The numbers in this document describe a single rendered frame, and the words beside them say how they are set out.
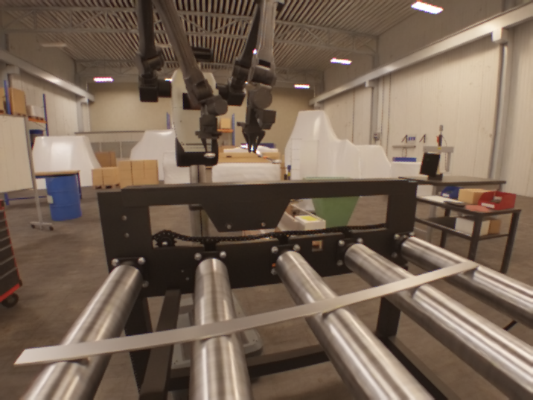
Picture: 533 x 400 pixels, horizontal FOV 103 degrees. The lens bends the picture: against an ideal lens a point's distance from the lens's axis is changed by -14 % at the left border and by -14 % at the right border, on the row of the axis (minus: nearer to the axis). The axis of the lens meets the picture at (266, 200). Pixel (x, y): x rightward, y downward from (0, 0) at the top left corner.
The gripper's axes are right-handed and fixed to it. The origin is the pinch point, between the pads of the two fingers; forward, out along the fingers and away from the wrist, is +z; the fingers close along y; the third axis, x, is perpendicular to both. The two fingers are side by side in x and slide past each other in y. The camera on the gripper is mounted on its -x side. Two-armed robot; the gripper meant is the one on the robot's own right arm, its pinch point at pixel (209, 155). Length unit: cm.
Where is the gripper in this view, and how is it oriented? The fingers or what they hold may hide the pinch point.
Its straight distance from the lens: 100.2
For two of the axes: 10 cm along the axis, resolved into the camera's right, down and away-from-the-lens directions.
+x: -2.4, -1.9, 9.5
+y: 9.7, -0.5, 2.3
